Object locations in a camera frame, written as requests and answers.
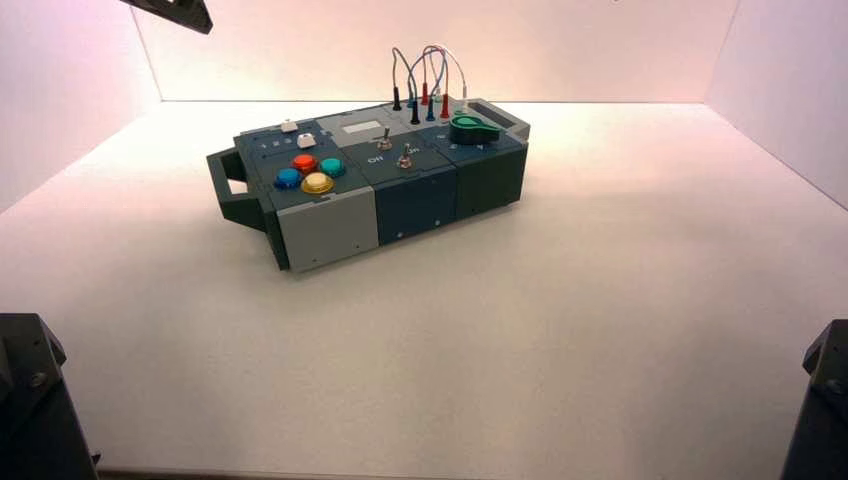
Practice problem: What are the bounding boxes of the green rotary knob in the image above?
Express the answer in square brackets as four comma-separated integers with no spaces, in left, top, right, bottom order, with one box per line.
[448,113,503,147]

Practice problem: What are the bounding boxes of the white plug jumper wire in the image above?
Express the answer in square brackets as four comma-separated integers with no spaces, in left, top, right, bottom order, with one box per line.
[429,44,471,113]

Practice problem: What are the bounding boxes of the yellow round push button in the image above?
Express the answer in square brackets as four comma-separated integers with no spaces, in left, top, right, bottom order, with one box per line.
[299,172,336,196]

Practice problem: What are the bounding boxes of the red plug jumper wire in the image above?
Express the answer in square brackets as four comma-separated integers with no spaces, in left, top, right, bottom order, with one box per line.
[420,44,452,121]

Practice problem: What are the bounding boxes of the multicoloured modular control box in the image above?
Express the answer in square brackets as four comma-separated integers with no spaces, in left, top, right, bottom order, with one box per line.
[206,97,533,273]

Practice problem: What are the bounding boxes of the blue plug jumper wire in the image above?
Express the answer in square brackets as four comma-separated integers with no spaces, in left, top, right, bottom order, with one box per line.
[405,52,437,123]

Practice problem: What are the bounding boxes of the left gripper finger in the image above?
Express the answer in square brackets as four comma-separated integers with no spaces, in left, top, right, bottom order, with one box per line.
[119,0,215,36]

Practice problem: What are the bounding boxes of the black plug jumper wire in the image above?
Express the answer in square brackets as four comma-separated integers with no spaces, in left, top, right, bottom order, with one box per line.
[390,46,423,126]

